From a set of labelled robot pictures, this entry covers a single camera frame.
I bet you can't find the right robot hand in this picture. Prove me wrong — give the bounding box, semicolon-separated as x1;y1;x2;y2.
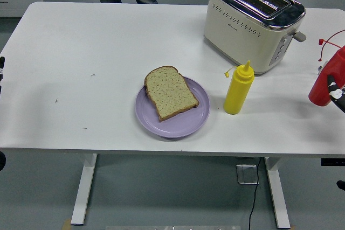
325;73;345;114

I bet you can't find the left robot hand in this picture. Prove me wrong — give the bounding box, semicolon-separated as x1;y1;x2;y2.
0;56;5;96

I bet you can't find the red squeeze bottle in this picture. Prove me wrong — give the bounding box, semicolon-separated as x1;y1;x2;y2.
308;29;345;107

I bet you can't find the bread slice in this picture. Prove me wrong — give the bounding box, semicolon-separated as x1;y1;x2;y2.
146;66;200;123
144;75;158;107

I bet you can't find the metal toast rack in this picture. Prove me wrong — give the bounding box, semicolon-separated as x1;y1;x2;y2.
317;61;329;76

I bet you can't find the black table control panel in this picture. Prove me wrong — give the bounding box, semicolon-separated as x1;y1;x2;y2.
320;158;345;166

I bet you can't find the yellow squeeze bottle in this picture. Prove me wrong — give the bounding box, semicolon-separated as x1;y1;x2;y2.
224;60;255;115

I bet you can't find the white table leg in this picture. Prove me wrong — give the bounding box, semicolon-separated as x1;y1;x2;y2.
70;154;98;226
264;157;291;229

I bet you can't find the cream and chrome toaster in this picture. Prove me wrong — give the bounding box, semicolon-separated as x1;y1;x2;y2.
203;0;307;76

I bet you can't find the metal floor socket plate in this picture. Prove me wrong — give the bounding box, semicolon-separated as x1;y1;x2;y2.
236;163;260;185

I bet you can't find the purple plate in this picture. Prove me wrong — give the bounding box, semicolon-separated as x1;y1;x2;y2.
134;75;211;138

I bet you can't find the black power cable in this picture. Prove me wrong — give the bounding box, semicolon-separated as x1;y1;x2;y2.
247;158;262;230

